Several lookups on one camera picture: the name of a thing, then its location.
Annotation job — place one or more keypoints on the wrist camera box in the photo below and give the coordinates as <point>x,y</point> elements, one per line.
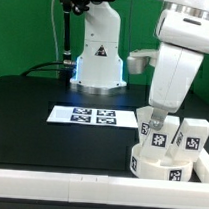
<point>138,60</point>

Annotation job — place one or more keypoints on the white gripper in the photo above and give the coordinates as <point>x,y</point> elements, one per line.
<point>174,73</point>

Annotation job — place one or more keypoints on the paper sheet with tags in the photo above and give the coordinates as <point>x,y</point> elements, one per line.
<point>85,115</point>

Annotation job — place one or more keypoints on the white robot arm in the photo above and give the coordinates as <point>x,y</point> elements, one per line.
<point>183,33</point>

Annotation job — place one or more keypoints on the white round stool seat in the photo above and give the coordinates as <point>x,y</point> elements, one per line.
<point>165,169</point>

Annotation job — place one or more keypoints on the white L-shaped fence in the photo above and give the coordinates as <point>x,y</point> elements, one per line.
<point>80,188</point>

